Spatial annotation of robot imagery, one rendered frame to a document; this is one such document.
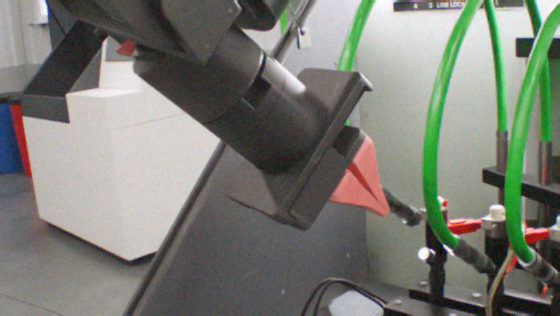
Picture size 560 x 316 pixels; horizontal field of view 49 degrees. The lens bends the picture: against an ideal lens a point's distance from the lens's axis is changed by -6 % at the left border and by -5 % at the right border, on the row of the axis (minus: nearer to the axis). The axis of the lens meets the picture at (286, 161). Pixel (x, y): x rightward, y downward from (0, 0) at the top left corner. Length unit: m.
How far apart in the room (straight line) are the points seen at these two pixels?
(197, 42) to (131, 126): 3.24
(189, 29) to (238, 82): 0.06
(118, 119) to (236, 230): 2.57
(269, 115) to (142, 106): 3.21
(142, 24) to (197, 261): 0.67
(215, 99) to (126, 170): 3.21
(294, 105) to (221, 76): 0.05
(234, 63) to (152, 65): 0.04
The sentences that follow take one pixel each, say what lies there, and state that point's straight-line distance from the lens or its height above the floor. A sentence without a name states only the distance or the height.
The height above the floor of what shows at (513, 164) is 1.21.
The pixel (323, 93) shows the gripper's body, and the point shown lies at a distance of 0.41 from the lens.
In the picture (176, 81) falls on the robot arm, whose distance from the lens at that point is 0.34.
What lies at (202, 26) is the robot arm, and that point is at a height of 1.35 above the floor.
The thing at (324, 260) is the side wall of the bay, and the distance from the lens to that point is 1.14.
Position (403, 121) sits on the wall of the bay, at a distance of 1.12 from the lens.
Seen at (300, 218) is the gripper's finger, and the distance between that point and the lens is 0.38.
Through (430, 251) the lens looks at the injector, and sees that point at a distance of 0.78.
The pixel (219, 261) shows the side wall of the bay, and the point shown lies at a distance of 0.95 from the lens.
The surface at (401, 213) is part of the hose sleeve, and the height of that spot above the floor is 1.12.
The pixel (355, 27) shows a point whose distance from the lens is 0.63.
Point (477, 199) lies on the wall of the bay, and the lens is 1.09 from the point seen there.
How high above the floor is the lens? 1.35
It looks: 14 degrees down
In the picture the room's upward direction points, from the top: 5 degrees counter-clockwise
